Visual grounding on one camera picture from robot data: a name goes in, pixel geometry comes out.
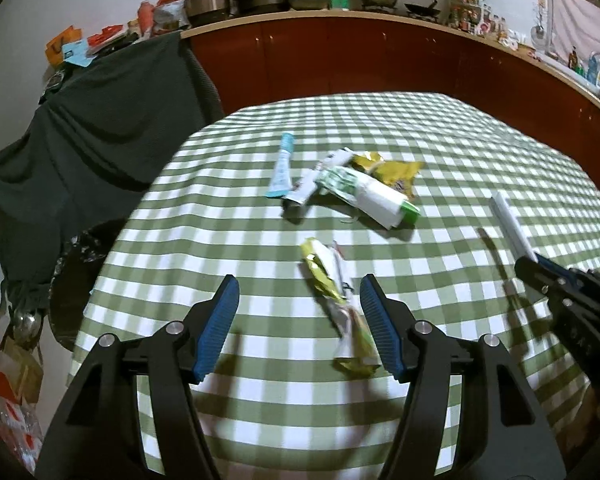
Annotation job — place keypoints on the small dark round object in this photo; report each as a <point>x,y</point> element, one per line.
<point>55,80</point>

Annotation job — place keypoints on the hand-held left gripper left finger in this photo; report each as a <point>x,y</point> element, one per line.
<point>220,320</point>

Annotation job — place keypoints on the teal box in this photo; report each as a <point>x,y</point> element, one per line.
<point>77,55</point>

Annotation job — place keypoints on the brown lower cabinets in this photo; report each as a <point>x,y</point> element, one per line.
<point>380,60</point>

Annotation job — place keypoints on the beige kitchen countertop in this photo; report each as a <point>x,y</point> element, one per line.
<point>280,15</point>

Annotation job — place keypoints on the orange paper bag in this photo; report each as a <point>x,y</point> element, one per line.
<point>60,45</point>

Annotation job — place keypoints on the printed snack bag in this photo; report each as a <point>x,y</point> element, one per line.
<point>167,12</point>

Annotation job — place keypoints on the rack of spice bottles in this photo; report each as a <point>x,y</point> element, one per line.
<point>475,17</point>

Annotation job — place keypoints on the dark green blanket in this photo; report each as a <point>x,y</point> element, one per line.
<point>95,110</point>

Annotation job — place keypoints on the yellow dish soap bottle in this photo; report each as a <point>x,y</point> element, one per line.
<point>599,74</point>

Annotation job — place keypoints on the orange red packaging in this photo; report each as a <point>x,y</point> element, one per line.
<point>5,390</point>

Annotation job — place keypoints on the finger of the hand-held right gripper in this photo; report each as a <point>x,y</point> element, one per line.
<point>555,267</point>
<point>530,272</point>

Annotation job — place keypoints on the steel ladle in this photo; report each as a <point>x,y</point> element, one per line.
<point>25,327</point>

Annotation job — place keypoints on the brown glass bottle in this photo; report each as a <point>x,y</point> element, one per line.
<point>573,57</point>

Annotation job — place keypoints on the black frying pan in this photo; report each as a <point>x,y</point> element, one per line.
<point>422,8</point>

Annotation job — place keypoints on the teal toothpaste tube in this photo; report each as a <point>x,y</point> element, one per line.
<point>282,170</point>

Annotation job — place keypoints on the green yellow stick packet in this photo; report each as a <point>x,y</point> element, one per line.
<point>355,340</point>

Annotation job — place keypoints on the black trash bag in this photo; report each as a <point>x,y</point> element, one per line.
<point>72,285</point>

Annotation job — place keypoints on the white green-print packet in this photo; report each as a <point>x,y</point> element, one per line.
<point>375,200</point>

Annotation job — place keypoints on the yellow foil wrapper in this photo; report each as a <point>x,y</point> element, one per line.
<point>322,270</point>

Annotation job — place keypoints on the white tube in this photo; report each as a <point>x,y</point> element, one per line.
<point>305,187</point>

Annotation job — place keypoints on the green checked tablecloth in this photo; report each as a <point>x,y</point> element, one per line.
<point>280,410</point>

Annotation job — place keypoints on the yellow snack wrapper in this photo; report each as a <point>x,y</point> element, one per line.
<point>390,172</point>

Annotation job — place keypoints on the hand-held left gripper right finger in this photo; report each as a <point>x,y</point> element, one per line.
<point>380,330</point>

